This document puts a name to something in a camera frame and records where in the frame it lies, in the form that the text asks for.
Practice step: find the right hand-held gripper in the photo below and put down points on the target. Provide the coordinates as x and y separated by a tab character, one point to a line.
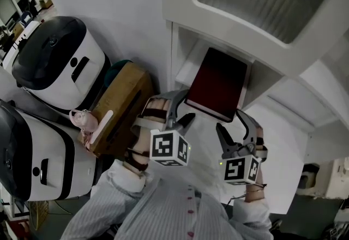
234	169

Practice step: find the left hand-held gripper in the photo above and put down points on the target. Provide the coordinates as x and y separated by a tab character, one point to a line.
162	144

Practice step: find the dark red book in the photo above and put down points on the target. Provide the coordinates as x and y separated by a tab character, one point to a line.
215	80

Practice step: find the person's left forearm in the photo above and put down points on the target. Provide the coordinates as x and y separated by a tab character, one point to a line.
122	181

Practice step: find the person's right forearm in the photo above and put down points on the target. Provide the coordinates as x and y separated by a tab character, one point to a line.
253	195

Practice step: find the white desk bookshelf hutch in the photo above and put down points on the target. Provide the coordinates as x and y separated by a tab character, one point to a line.
313	91

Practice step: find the person's right hand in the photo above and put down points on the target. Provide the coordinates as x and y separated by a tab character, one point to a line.
261	135

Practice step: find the person's left hand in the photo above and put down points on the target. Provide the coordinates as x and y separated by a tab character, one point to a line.
156	104

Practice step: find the dark green round object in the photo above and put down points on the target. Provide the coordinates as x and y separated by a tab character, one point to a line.
113	72

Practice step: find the pink flat stick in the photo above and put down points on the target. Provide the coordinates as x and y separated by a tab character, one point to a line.
102	125

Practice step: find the pink plush doll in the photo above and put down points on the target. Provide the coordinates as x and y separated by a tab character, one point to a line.
87	121

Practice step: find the person's striped white shirt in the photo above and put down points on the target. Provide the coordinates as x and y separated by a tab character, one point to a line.
163	211

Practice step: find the white ornate carved chair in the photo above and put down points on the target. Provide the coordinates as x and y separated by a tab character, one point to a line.
332	179

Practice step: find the white black delivery robot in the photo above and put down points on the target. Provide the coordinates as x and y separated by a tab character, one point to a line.
54	140
90	50

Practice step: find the small brown cardboard box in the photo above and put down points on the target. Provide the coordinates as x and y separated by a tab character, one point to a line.
46	1

